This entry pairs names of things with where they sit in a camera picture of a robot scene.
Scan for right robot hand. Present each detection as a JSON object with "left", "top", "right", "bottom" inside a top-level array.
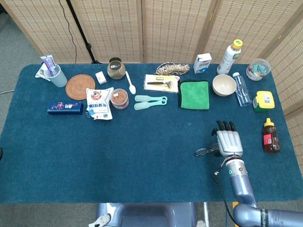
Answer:
[{"left": 211, "top": 120, "right": 244, "bottom": 158}]

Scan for black wire-frame eyeglasses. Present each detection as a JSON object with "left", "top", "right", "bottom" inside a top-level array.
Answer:
[{"left": 194, "top": 143, "right": 221, "bottom": 157}]

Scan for honey bottle yellow cap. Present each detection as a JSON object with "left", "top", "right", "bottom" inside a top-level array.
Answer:
[{"left": 262, "top": 118, "right": 281, "bottom": 153}]

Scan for yellow green lidded box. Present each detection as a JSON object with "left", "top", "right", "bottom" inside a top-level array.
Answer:
[{"left": 252, "top": 90, "right": 276, "bottom": 113}]

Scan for beige bowl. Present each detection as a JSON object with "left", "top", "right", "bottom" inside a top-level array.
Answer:
[{"left": 212, "top": 74, "right": 237, "bottom": 96}]

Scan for folded green microfibre towel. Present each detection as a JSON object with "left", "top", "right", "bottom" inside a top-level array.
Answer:
[{"left": 178, "top": 80, "right": 211, "bottom": 111}]

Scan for clear round tub blue items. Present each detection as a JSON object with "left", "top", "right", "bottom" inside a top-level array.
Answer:
[{"left": 245, "top": 58, "right": 272, "bottom": 81}]

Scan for white drink bottle yellow cap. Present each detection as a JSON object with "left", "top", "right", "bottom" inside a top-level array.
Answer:
[{"left": 216, "top": 39, "right": 243, "bottom": 75}]

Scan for white blue milk carton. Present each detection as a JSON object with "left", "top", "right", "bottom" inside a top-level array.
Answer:
[{"left": 193, "top": 53, "right": 212, "bottom": 74}]

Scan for blue table carpet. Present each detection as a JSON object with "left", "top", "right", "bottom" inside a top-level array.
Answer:
[{"left": 0, "top": 63, "right": 303, "bottom": 204}]

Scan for razor in yellow card package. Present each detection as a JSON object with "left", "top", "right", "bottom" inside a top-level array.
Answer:
[{"left": 143, "top": 74, "right": 180, "bottom": 94}]

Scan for white plastic spoon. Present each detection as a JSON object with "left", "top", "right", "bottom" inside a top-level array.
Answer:
[{"left": 125, "top": 70, "right": 137, "bottom": 95}]

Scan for blue grey robot torso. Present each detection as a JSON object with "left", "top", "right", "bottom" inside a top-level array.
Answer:
[{"left": 89, "top": 202, "right": 206, "bottom": 227}]

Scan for clear jar with orange contents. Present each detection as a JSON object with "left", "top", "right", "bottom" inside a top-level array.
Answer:
[{"left": 110, "top": 88, "right": 130, "bottom": 110}]

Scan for glass jar of green grains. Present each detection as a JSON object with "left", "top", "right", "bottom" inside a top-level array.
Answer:
[{"left": 107, "top": 57, "right": 126, "bottom": 80}]

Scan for white printed salt bag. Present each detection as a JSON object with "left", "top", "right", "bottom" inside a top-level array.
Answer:
[{"left": 85, "top": 87, "right": 115, "bottom": 121}]

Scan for small white box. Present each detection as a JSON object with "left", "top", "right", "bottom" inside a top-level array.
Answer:
[{"left": 95, "top": 71, "right": 107, "bottom": 85}]

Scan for round woven rattan coaster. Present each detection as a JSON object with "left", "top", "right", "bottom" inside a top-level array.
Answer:
[{"left": 65, "top": 74, "right": 96, "bottom": 101}]

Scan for dark blue rectangular box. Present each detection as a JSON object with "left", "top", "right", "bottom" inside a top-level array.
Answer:
[{"left": 47, "top": 101, "right": 84, "bottom": 116}]

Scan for light blue plastic cup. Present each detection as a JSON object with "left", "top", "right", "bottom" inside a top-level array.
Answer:
[{"left": 43, "top": 63, "right": 68, "bottom": 88}]

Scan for black stand pole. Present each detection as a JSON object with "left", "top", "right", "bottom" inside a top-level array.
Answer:
[{"left": 65, "top": 0, "right": 100, "bottom": 64}]

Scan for purple toothpaste tube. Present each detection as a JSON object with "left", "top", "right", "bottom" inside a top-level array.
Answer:
[{"left": 39, "top": 54, "right": 57, "bottom": 77}]

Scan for white crumpled packet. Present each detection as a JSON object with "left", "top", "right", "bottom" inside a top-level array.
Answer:
[{"left": 35, "top": 65, "right": 48, "bottom": 81}]

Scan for multicoloured wrist wires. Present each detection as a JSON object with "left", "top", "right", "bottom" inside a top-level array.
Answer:
[{"left": 219, "top": 155, "right": 239, "bottom": 172}]

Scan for black robot wrist cable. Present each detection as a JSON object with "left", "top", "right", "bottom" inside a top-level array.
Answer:
[{"left": 213, "top": 171, "right": 237, "bottom": 225}]

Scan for coiled tan black rope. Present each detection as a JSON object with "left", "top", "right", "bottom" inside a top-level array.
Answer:
[{"left": 156, "top": 62, "right": 191, "bottom": 76}]

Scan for thin black hanging cable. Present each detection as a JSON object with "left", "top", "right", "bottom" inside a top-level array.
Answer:
[{"left": 58, "top": 0, "right": 78, "bottom": 64}]

